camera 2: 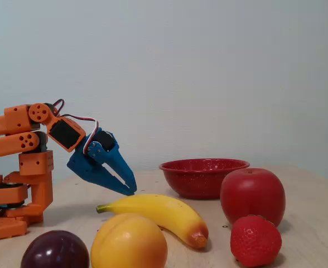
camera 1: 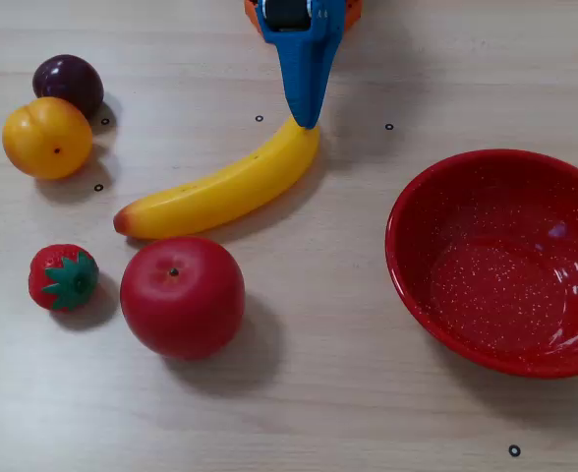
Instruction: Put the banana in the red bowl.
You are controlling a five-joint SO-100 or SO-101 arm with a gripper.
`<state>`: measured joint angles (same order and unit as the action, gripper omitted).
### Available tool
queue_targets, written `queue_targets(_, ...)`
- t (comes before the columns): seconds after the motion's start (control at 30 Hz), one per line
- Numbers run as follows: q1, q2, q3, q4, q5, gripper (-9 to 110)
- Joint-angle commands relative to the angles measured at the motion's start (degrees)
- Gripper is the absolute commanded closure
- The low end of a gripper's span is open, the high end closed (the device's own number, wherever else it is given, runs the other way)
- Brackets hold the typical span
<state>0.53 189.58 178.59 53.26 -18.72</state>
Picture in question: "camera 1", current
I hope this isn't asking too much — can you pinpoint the red plastic apple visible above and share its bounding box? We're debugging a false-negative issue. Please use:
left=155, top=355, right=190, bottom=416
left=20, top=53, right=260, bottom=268
left=119, top=236, right=247, bottom=362

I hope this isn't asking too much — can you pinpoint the yellow orange plastic peach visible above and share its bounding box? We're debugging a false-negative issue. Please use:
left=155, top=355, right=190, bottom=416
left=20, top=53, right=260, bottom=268
left=1, top=96, right=94, bottom=180

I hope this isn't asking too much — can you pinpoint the dark purple plastic plum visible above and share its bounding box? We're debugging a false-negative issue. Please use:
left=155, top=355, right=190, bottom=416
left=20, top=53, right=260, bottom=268
left=31, top=53, right=105, bottom=121

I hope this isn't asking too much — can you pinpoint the red plastic strawberry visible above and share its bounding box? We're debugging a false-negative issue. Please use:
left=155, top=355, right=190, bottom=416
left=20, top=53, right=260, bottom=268
left=28, top=243, right=100, bottom=313

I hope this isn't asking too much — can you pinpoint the red speckled bowl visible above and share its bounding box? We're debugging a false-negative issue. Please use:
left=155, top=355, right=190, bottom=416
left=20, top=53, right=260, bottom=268
left=384, top=148, right=578, bottom=381

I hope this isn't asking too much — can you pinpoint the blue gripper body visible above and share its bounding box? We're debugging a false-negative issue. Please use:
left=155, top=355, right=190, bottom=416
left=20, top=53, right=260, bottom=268
left=259, top=0, right=343, bottom=48

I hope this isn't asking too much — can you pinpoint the yellow plastic banana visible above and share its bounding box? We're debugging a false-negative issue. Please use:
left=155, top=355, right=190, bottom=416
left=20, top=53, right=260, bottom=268
left=112, top=115, right=321, bottom=241

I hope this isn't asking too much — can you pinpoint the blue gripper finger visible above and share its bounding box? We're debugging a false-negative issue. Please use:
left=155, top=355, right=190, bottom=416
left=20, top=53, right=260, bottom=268
left=276, top=41, right=329, bottom=131
left=317, top=29, right=343, bottom=123

